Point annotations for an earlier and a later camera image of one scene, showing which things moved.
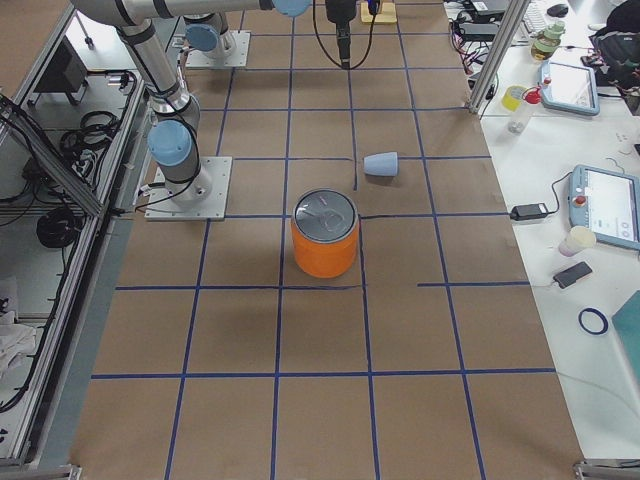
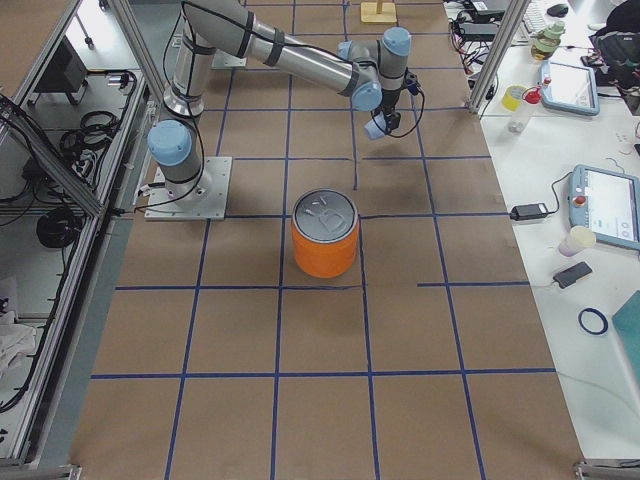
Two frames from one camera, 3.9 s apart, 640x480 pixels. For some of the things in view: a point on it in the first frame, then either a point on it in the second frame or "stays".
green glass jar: [547, 44] stays
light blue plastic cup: [383, 164] -> [376, 127]
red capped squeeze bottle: [519, 119] stays
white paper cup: [577, 239] stays
